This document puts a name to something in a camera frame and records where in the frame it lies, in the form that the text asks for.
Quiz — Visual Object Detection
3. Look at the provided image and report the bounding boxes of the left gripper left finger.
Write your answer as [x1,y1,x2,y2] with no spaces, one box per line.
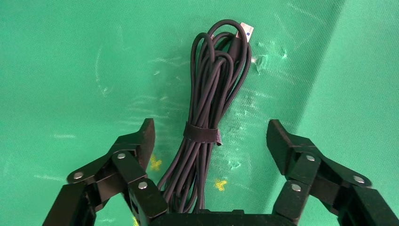
[42,118,169,226]

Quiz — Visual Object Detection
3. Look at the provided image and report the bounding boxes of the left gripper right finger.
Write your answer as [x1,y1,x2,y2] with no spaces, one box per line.
[266,119,399,226]

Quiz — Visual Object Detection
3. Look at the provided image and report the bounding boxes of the black data cable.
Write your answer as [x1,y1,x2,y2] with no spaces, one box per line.
[157,19,255,214]

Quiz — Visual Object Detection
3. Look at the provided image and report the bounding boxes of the green table cloth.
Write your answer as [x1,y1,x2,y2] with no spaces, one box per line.
[0,0,399,226]

